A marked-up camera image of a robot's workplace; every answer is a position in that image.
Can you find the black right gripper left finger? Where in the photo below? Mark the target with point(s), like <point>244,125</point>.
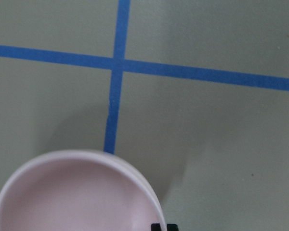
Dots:
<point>155,227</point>

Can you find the pink bowl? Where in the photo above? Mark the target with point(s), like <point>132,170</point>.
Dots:
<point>79,190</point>

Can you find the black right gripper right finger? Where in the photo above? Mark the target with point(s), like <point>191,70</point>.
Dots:
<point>172,227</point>

